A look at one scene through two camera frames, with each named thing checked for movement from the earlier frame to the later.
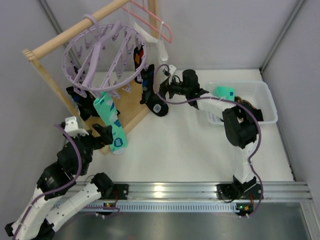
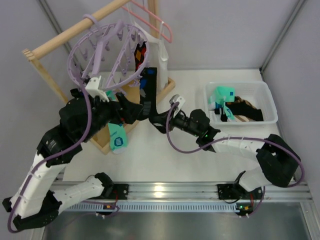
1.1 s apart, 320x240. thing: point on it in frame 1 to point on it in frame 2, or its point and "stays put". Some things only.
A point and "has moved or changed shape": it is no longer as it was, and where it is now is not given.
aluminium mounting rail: x=286 y=191 stays put
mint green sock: x=229 y=92 stays put
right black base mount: x=226 y=191 stays put
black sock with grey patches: x=157 y=105 has moved or changed shape
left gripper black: x=99 y=136 to x=116 y=107
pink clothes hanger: x=170 y=40 stays put
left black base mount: x=119 y=191 stays put
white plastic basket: x=259 y=93 stays put
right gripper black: x=163 y=88 to x=166 y=119
